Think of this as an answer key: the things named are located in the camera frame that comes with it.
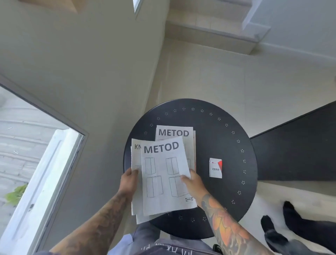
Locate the person's right forearm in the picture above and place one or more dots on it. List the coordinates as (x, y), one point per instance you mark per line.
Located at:
(228, 228)

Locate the person's left hand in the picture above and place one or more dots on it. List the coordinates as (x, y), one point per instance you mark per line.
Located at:
(127, 184)

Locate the white paper sheet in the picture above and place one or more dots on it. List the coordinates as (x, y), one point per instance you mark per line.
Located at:
(147, 218)

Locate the round black perforated table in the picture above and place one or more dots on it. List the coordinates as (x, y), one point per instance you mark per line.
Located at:
(220, 136)

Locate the small white red box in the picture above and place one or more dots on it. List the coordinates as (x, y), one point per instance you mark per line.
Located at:
(215, 169)

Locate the person's left forearm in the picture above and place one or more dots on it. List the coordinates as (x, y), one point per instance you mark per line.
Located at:
(97, 226)

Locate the person's left thumb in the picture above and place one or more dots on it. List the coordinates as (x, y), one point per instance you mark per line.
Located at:
(134, 172)

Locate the green plant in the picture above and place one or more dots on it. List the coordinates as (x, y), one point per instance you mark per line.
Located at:
(16, 195)

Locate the white cabinet instruction booklet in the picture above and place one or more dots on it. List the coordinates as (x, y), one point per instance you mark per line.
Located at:
(165, 181)

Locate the white open door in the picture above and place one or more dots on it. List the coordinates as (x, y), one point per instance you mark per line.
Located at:
(44, 184)

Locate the window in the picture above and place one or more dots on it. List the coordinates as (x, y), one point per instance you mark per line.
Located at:
(137, 5)

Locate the dark trouser leg black sock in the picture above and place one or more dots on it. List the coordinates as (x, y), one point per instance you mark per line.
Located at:
(275, 239)
(309, 226)

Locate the person's right thumb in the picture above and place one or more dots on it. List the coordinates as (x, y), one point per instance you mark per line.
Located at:
(185, 178)

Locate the grey door frame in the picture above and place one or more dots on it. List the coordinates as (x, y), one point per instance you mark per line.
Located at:
(52, 115)

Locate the person's grey printed clothing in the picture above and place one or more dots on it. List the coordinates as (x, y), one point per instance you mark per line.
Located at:
(147, 241)

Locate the white stair steps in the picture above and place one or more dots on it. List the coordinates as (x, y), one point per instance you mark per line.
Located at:
(210, 29)

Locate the person's right hand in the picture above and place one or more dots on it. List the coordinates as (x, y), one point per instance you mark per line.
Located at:
(196, 187)

